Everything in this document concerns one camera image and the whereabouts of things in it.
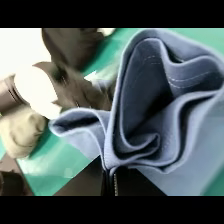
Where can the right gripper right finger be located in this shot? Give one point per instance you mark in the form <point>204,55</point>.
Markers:
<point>133,183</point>

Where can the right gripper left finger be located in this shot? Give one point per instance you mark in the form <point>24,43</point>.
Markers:
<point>90,181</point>

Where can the blue shirt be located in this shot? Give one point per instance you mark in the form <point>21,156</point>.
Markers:
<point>173,126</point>

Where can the brown garment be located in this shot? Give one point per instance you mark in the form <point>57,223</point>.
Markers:
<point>20,133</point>

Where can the white garment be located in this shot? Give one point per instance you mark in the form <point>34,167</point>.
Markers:
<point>36,90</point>

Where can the black garment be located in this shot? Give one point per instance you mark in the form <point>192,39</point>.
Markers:
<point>73,50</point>

